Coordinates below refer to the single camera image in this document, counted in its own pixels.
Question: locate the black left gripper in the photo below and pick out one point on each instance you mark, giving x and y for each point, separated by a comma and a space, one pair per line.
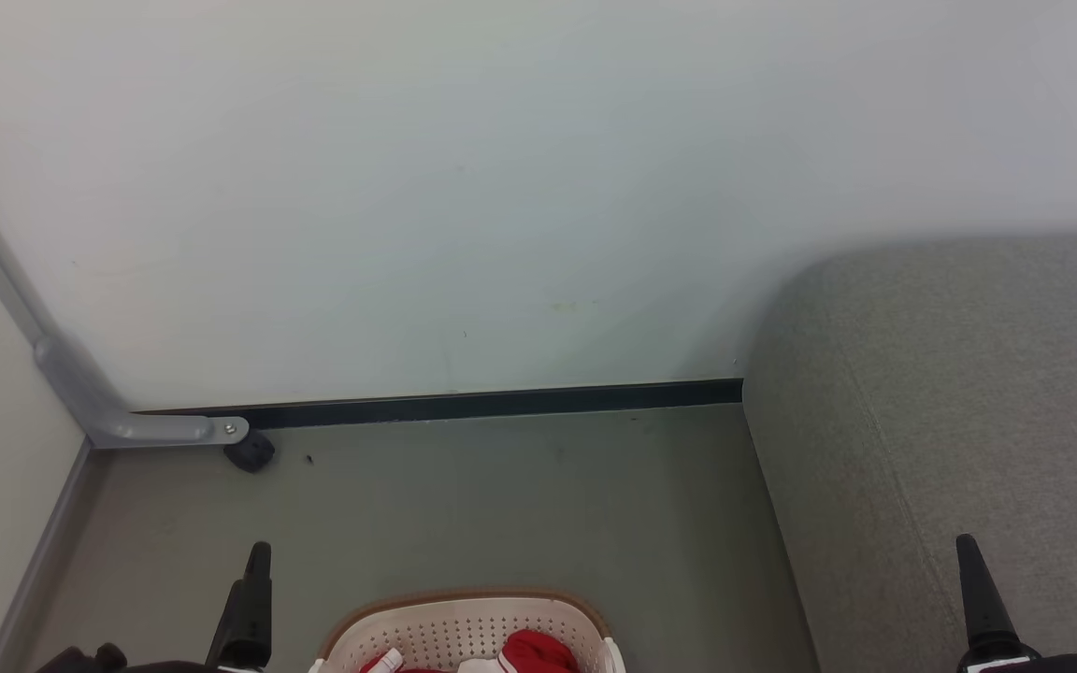
108, 664

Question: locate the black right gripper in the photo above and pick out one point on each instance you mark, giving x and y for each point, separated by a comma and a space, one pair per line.
1062, 664

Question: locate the grey fabric sofa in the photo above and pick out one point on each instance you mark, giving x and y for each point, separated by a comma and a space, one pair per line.
950, 421

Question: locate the black caster wheel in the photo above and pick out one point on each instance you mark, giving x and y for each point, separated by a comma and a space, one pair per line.
251, 452

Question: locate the beige perforated laundry basket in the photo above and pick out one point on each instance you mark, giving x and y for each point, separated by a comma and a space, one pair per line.
464, 626

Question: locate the dark wall baseboard strip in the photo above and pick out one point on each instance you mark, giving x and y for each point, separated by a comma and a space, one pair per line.
501, 404

